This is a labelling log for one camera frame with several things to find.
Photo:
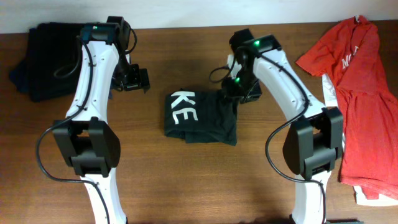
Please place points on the dark green t-shirt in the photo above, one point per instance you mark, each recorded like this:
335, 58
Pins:
201, 117

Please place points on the folded black clothes stack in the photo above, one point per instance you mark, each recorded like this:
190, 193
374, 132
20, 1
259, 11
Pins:
51, 66

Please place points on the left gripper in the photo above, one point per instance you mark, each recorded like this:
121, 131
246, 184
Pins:
137, 81

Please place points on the white garment under red shirt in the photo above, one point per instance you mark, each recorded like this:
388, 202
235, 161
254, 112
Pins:
330, 99

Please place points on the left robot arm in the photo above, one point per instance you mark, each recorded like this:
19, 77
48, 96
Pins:
84, 138

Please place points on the red t-shirt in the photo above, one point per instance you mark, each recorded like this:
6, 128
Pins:
348, 54

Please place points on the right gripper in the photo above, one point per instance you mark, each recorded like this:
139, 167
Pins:
249, 94

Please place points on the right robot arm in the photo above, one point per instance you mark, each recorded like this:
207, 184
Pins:
315, 133

